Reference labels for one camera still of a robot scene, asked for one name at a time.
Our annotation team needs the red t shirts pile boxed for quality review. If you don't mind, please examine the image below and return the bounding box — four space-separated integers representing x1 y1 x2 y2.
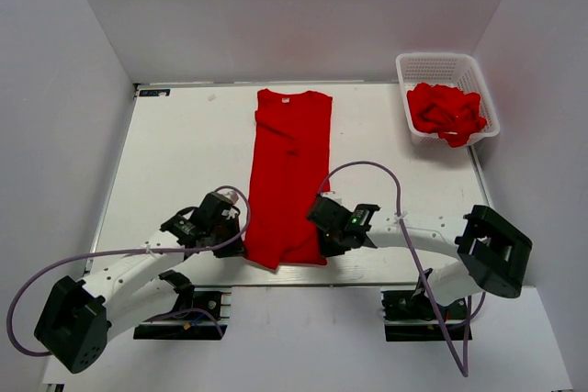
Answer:
407 83 487 148

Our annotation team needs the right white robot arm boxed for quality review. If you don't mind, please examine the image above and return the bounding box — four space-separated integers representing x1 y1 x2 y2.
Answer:
307 196 532 321

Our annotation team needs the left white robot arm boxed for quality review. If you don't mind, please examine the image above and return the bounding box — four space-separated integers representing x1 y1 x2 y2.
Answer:
34 186 244 374

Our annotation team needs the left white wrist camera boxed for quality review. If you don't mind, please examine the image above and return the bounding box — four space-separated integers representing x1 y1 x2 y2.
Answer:
219 186 240 205

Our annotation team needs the black table label sticker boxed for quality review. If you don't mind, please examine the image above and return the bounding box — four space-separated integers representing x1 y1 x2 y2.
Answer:
138 88 171 97

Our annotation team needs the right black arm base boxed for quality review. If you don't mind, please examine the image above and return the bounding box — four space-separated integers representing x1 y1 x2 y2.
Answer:
381 287 468 342

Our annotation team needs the red t shirt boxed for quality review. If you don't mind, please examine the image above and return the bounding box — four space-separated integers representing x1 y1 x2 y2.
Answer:
244 89 333 271

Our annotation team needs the white plastic basket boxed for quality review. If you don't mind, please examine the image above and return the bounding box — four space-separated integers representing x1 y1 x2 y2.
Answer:
396 52 500 146

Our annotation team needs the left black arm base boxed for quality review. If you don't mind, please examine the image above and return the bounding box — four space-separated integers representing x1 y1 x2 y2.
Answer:
133 287 232 342

